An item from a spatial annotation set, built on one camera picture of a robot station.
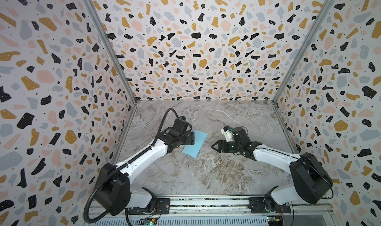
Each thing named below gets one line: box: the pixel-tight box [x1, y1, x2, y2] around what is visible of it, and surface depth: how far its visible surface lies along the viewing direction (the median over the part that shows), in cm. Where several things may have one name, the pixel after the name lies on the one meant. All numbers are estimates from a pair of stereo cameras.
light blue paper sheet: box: [181, 129, 208, 159], surface depth 96 cm
